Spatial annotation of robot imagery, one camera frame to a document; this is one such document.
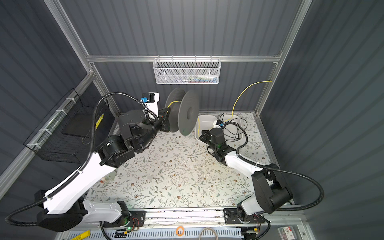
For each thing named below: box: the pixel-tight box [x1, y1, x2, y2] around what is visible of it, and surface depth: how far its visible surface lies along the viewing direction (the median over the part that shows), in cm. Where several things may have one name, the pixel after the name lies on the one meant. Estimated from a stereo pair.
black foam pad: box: [61, 112, 96, 138], surface depth 77 cm
